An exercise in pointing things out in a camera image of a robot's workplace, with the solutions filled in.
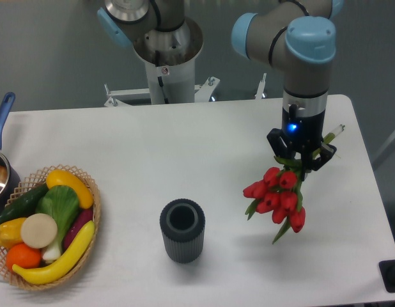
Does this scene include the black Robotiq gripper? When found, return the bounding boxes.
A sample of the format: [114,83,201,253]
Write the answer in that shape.
[267,109,337,181]

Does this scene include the yellow toy bell pepper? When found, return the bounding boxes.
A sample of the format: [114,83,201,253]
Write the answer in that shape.
[0,217,27,249]

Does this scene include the orange toy fruit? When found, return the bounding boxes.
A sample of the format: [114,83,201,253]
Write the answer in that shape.
[6,243,42,272]

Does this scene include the black device at edge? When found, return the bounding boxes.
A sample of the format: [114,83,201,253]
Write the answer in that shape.
[378,260,395,293]

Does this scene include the blue handled saucepan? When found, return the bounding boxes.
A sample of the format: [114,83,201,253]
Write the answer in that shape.
[0,92,20,214]

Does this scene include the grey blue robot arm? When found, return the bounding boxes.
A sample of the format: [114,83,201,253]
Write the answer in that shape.
[97,1,343,177]

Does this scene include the yellow toy squash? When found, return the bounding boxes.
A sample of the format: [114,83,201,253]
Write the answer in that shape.
[46,169,93,209]

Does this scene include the dark grey ribbed vase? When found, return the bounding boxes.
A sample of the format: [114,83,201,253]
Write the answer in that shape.
[159,198,206,264]

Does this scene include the purple toy sweet potato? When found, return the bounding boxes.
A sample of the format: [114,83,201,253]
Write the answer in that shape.
[63,208,93,251]

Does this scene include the white metal base frame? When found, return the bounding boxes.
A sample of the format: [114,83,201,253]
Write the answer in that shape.
[104,72,268,107]

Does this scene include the yellow toy banana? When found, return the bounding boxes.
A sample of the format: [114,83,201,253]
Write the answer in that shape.
[12,221,95,285]

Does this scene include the beige round toy disc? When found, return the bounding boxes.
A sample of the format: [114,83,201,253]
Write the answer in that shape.
[20,213,58,249]

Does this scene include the black pedestal cable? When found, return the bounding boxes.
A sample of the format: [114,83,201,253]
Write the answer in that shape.
[154,50,169,105]

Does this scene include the woven wicker basket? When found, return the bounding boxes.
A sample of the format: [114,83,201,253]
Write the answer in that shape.
[0,164,101,290]

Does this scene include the white furniture leg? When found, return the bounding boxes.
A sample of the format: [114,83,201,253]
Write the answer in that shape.
[371,129,395,171]

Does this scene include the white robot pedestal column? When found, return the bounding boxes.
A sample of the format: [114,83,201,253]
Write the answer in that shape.
[134,17,203,105]

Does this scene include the red tulip bouquet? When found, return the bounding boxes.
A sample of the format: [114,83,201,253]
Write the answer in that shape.
[243,156,310,243]

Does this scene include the green toy cucumber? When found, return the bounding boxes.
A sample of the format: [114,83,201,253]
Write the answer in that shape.
[0,184,49,224]

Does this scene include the green toy bok choy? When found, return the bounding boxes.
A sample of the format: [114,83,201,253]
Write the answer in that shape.
[35,185,79,264]

